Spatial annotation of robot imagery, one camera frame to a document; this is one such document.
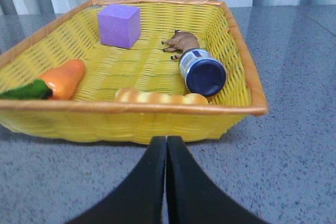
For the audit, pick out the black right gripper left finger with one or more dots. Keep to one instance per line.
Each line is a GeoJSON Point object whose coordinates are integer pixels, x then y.
{"type": "Point", "coordinates": [139, 197]}

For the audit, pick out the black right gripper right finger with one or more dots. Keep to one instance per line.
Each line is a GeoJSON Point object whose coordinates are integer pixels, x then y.
{"type": "Point", "coordinates": [191, 195]}

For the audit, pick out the yellow woven basket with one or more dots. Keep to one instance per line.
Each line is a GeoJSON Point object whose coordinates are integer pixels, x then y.
{"type": "Point", "coordinates": [93, 115]}

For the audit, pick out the toy bread loaf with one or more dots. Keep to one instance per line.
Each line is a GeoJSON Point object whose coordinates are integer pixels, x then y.
{"type": "Point", "coordinates": [132, 95]}

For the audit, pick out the blue capped bottle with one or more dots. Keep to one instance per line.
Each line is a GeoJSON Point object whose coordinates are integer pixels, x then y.
{"type": "Point", "coordinates": [203, 74]}

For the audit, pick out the orange toy carrot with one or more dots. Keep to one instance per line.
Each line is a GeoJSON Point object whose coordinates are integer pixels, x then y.
{"type": "Point", "coordinates": [59, 83]}

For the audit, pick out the brown toy animal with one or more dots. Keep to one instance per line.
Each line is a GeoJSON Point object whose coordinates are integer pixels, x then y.
{"type": "Point", "coordinates": [181, 41]}

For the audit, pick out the purple foam cube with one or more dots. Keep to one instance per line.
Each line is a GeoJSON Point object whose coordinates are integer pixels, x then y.
{"type": "Point", "coordinates": [119, 25]}

